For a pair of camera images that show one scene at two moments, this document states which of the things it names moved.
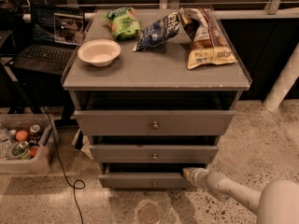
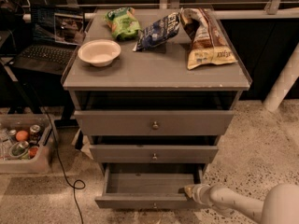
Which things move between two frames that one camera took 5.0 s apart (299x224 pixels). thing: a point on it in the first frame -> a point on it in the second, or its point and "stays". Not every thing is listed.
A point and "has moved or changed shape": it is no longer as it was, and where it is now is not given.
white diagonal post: (284, 83) stays
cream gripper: (201, 175) -> (198, 192)
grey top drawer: (154, 122) stays
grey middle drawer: (153, 153) stays
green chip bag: (122, 23) stays
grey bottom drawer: (146, 175) has moved or changed shape
